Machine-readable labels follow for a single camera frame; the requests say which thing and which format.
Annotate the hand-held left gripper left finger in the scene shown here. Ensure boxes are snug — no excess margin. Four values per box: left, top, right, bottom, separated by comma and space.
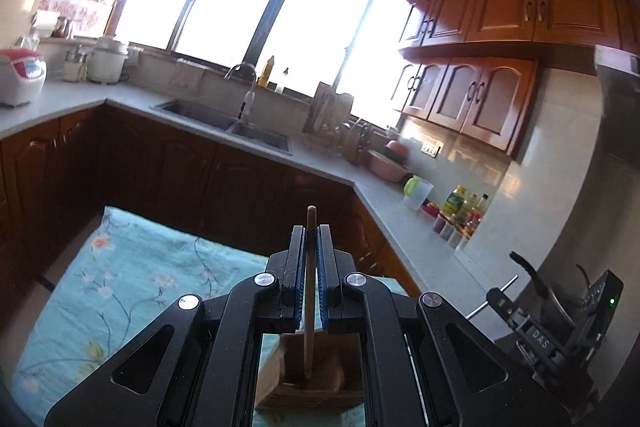
44, 227, 306, 427

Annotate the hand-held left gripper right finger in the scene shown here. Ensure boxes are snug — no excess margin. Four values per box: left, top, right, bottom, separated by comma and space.
316, 226, 572, 427

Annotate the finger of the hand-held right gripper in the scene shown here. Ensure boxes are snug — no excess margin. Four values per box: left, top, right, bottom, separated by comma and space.
467, 276, 531, 333

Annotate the wooden chopstick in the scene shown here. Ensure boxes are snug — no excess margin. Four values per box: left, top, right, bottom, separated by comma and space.
303, 205, 318, 380

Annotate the wooden utensil holder box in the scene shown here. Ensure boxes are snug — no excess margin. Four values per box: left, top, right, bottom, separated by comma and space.
257, 332, 368, 415

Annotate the green label oil bottle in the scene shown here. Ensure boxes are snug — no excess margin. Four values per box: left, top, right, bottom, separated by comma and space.
442, 185, 467, 222

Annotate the pink basin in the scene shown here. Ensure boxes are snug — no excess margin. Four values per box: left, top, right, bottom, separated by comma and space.
367, 149, 412, 184

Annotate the red bowl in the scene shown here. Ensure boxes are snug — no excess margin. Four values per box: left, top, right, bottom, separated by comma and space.
385, 139, 409, 162

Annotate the cutting board rack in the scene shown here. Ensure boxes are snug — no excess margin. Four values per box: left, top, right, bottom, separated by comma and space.
302, 82, 354, 148

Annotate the blue floral tablecloth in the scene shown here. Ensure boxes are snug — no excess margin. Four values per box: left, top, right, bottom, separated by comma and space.
10, 206, 407, 427

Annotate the steel double sink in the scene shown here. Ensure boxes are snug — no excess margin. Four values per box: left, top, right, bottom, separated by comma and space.
151, 99, 293, 156

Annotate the metal kitchen faucet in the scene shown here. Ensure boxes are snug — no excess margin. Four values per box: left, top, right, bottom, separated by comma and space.
223, 62, 259, 122

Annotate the yellow bottle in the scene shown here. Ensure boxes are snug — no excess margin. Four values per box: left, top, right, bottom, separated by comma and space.
257, 55, 276, 88

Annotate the beige dish cloth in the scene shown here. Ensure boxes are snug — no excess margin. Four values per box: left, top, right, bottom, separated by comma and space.
170, 59, 206, 92

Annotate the grey range hood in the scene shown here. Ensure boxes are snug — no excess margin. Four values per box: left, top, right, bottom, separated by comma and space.
592, 44, 640, 108

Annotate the white electric cooker pot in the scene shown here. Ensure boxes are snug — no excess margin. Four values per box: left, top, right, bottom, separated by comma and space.
87, 36, 130, 84

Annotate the red and white rice cooker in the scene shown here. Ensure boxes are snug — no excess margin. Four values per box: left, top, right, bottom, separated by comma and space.
0, 48, 48, 108

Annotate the paper towel roll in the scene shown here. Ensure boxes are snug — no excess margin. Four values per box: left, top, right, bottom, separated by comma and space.
32, 10, 61, 39

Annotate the pan with black handle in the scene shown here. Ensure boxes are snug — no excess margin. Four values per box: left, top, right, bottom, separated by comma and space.
509, 251, 598, 330

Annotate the measuring cup with green handle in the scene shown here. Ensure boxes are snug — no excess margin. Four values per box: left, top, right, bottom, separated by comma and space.
402, 176, 434, 212

